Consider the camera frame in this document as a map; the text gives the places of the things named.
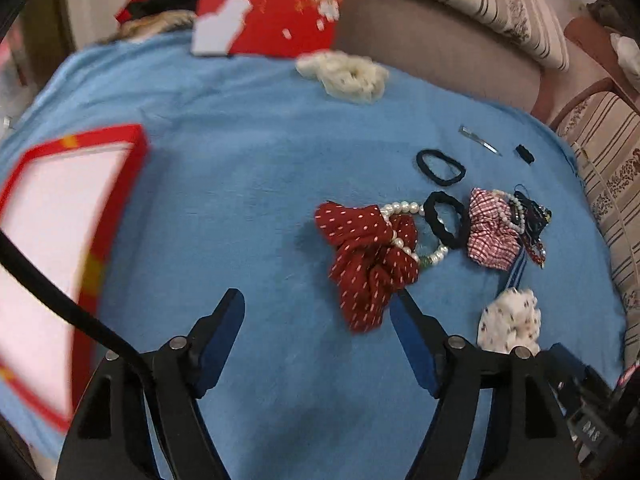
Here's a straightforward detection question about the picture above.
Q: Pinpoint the white floral scrunchie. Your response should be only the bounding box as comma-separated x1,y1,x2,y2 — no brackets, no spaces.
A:
476,288,541,356

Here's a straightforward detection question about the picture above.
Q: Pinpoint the red polka dot scrunchie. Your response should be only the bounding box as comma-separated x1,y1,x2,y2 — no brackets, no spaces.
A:
314,202,420,333

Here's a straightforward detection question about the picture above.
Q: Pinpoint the red plaid scrunchie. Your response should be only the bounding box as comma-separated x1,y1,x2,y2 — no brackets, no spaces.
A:
468,188,524,271

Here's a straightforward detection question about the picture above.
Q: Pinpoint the white pearl bracelet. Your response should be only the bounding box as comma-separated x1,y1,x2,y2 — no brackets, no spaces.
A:
380,199,450,269

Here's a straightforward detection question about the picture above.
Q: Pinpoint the dark jewelry pile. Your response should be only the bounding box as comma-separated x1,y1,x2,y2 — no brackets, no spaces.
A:
506,191,552,269

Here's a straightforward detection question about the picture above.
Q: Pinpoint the blue ribbon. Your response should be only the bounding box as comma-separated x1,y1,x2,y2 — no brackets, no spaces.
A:
502,247,528,292

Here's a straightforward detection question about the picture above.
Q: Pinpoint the blue blanket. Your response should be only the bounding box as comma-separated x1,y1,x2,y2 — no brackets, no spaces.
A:
1,32,625,479

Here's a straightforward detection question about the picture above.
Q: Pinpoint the red tray box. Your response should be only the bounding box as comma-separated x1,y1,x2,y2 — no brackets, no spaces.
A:
1,124,148,432

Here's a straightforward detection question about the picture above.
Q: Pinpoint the small black clip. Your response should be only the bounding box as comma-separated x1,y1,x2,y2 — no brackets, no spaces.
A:
515,144,535,165

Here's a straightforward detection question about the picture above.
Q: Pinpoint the silver hair clip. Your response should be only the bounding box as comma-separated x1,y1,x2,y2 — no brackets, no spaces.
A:
459,126,501,156

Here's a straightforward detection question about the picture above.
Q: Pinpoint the cream white scrunchie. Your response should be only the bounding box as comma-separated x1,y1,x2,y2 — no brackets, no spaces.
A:
295,50,390,103

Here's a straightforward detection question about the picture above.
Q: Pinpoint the thick black hair tie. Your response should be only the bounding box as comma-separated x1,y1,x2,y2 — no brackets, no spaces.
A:
422,190,471,250

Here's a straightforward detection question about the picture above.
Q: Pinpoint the thin black hair tie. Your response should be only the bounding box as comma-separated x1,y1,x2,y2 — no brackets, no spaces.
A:
415,148,468,188

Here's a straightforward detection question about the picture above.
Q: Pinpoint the black cable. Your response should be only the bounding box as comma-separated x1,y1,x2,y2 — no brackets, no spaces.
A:
0,228,166,441

